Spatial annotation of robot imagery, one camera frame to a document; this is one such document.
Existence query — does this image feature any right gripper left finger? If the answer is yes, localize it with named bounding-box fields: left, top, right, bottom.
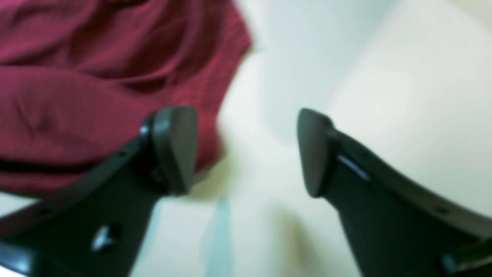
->
left=0, top=106, right=198, bottom=277

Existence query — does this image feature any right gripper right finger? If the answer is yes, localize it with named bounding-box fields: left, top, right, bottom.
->
left=297, top=108, right=492, bottom=277

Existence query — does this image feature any dark red long-sleeve t-shirt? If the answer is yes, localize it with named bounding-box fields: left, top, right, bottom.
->
left=0, top=0, right=252, bottom=196

